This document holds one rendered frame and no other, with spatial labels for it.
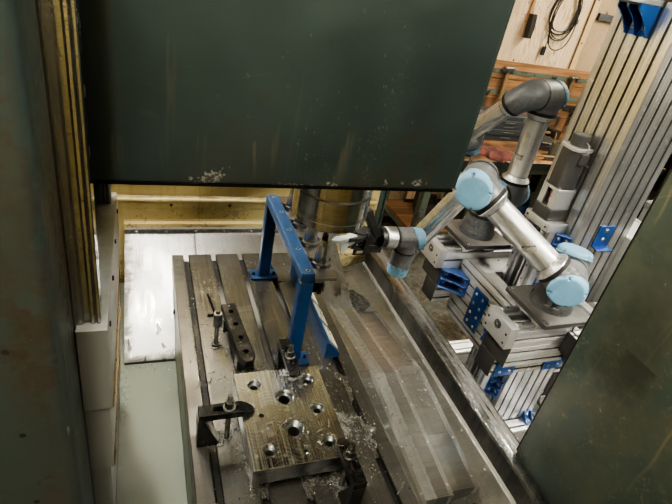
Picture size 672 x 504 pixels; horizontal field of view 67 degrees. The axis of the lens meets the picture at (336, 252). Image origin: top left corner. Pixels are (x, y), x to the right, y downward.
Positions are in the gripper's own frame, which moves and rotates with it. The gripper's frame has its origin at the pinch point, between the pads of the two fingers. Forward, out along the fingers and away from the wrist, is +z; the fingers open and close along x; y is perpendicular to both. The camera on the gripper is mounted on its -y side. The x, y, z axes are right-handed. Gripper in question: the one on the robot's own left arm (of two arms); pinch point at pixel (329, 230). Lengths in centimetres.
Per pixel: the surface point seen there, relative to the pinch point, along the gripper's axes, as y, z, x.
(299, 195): -34, 28, -46
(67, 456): -6, 67, -79
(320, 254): -5.8, 11.0, -23.5
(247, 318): 29.8, 24.2, -6.8
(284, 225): -3.1, 16.1, -3.2
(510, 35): -49, -211, 227
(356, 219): -32, 17, -52
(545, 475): 32, -46, -75
